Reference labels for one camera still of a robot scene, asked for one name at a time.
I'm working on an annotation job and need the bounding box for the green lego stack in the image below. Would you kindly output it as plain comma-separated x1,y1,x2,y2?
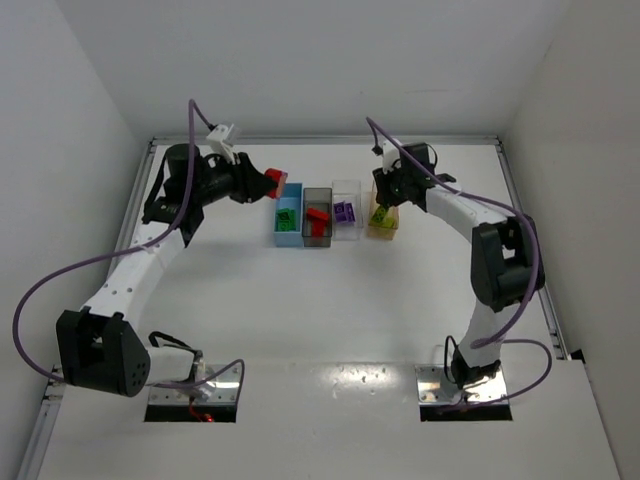
369,205,390,228

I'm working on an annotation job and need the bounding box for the lime green lego brick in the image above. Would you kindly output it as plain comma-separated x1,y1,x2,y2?
381,216,397,229

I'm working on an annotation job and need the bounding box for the green lego plate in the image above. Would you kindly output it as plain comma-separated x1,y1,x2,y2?
276,208,296,223

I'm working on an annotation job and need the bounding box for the purple lego brick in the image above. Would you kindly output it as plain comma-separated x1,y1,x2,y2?
334,204,356,224

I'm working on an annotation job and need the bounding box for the green number lego brick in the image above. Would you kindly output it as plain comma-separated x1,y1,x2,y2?
276,221,296,232

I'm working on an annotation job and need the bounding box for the red and green lego block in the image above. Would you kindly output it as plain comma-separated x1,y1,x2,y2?
310,219,326,238

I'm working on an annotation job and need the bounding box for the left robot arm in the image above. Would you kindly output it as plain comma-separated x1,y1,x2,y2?
56,144,287,397

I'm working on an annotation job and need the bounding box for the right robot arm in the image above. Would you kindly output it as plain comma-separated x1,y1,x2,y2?
372,140,545,389

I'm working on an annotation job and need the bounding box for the amber container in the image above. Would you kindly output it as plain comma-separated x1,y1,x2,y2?
366,188,399,241

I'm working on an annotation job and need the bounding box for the clear container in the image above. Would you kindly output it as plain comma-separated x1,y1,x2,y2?
332,180,363,241

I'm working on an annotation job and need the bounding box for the blue container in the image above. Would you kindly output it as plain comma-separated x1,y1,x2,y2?
274,183,303,248

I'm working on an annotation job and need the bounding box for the dark grey container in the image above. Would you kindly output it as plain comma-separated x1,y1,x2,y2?
302,187,333,248

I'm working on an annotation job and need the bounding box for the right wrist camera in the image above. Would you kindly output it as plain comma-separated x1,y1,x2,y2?
372,140,400,174

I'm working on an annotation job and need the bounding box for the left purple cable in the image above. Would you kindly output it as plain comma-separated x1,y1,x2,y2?
11,98,246,396

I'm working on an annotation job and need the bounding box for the purple cable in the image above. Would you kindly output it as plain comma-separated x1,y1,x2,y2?
365,116,554,414
11,98,246,396

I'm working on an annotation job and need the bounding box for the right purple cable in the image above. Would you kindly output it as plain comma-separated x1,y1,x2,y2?
365,116,554,414

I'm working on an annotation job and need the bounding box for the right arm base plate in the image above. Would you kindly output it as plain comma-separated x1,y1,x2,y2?
415,364,509,407

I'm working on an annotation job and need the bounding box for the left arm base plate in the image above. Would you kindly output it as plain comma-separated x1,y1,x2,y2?
147,359,245,407

